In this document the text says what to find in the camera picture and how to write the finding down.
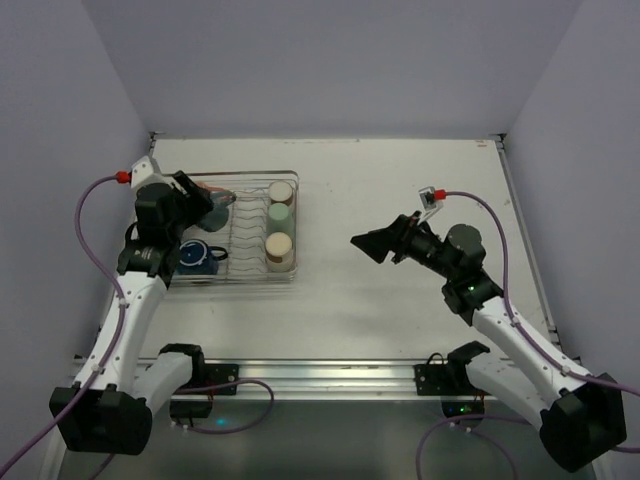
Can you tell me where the grey teal mug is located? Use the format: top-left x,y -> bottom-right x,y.
197,190 -> 236,233

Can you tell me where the dark blue mug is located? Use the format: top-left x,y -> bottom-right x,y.
176,239 -> 228,275

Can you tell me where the cream brown cup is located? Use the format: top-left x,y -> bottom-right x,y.
268,180 -> 295,206
265,232 -> 294,272

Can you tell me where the pink patterned mug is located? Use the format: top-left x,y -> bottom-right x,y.
196,181 -> 227,193

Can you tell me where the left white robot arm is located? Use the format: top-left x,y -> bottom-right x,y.
49,171 -> 213,455

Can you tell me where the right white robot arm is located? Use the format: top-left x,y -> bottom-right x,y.
351,215 -> 627,472

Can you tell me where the light green cup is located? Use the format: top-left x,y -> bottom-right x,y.
266,203 -> 295,237

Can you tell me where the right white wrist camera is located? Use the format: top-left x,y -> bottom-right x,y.
418,186 -> 447,220

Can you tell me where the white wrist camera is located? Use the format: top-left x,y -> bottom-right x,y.
130,155 -> 172,192
418,186 -> 447,220

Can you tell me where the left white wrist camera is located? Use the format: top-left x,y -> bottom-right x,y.
130,155 -> 172,192

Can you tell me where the metal wire dish rack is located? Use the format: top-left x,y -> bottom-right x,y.
172,170 -> 299,286

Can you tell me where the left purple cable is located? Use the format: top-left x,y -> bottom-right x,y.
0,170 -> 132,455

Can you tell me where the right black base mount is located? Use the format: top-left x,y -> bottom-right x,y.
413,353 -> 486,417

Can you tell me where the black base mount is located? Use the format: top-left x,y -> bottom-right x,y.
169,364 -> 239,424
413,353 -> 486,417

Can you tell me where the aluminium rail frame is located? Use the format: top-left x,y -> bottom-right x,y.
69,357 -> 586,401

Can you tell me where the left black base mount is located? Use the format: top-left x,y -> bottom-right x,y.
169,364 -> 239,424

